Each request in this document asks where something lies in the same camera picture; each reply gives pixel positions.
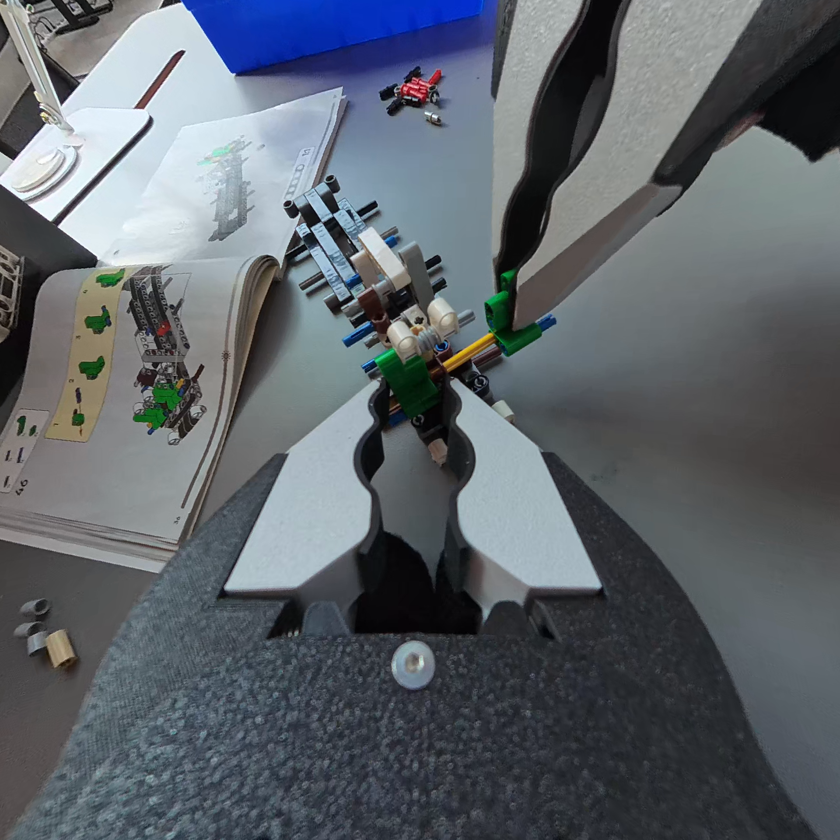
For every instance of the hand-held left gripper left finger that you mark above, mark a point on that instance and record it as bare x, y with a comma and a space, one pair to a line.
295, 512

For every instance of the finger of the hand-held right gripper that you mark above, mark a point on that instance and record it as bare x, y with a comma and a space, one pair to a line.
669, 79
525, 98

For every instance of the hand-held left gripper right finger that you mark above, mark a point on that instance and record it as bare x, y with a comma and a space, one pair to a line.
525, 518

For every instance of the green lego connector piece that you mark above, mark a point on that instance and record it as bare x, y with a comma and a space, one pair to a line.
518, 342

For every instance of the lego truck chassis model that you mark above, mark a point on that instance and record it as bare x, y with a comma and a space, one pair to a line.
384, 262

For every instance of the grey lego bush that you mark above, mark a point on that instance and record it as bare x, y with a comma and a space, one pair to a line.
33, 638
36, 607

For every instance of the small silver lego pin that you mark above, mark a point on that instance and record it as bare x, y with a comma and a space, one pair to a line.
433, 118

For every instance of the open lego instruction booklet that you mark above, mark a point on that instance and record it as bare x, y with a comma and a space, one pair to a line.
210, 315

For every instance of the tan lego bush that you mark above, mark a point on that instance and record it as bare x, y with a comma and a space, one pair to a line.
62, 649

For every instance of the black lego set box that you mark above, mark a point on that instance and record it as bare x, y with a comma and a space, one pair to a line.
39, 229

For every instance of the pile of red black pins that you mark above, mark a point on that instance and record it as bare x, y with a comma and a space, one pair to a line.
413, 88

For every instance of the blue plastic bin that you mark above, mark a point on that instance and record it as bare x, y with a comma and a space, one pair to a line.
328, 26

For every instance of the brown tape strip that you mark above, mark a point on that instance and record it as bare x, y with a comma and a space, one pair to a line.
161, 82

